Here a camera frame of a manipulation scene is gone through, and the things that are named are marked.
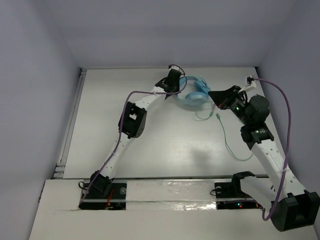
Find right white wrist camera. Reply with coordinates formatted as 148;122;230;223
239;75;257;93

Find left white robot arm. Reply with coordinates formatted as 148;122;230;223
82;64;186;200

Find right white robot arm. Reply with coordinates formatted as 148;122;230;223
208;85;320;232

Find white front board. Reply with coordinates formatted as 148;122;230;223
30;179;317;240

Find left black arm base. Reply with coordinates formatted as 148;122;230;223
78;181;127;211

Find aluminium rail left side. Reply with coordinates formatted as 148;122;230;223
52;67;87;179

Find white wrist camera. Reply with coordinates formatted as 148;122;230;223
168;64;181;72
239;75;257;93

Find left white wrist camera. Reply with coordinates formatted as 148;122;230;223
168;64;181;72

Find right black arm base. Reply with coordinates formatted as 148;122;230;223
209;182;262;210

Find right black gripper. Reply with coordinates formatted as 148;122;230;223
207;85;252;126

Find light blue headphones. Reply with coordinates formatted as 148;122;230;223
174;75;211;107

